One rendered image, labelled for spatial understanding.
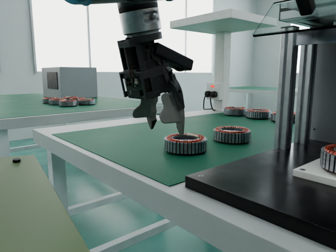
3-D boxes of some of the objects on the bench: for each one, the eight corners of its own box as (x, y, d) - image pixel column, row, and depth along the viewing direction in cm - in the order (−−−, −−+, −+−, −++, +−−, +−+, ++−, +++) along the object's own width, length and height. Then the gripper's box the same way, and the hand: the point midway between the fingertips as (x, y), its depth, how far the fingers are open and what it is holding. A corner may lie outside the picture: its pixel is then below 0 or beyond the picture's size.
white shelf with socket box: (227, 123, 122) (231, 8, 114) (169, 114, 150) (169, 21, 142) (271, 115, 144) (277, 19, 136) (214, 109, 172) (216, 28, 164)
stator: (188, 158, 69) (188, 143, 69) (155, 150, 77) (155, 136, 76) (215, 150, 77) (215, 136, 77) (182, 143, 85) (183, 130, 84)
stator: (215, 135, 95) (216, 124, 95) (251, 137, 92) (251, 126, 91) (210, 143, 85) (210, 130, 84) (249, 146, 82) (250, 133, 81)
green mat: (169, 186, 52) (169, 185, 52) (51, 134, 98) (51, 134, 98) (354, 127, 112) (354, 126, 112) (227, 112, 158) (227, 111, 158)
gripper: (100, 41, 59) (123, 137, 65) (148, 34, 48) (169, 150, 55) (134, 35, 64) (151, 124, 71) (183, 27, 53) (198, 133, 60)
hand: (167, 126), depth 64 cm, fingers open, 8 cm apart
